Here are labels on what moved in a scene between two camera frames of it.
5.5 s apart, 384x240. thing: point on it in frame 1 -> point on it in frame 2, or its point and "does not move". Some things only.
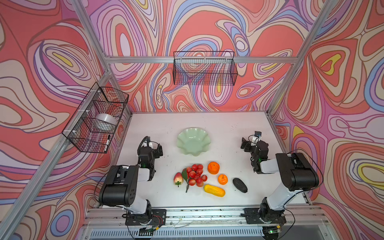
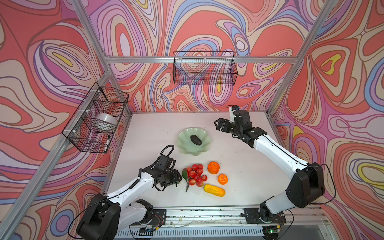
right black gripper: x=247 y=145 -> x=220 y=120
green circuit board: x=145 y=231 does not move
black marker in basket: x=107 y=142 does not move
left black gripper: x=155 y=151 -> x=175 y=178
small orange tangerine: x=222 y=179 does not move
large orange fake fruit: x=213 y=168 does not move
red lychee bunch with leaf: x=193 y=175 does not move
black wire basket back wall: x=208 y=68 does not move
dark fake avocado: x=239 y=185 -> x=196 y=140
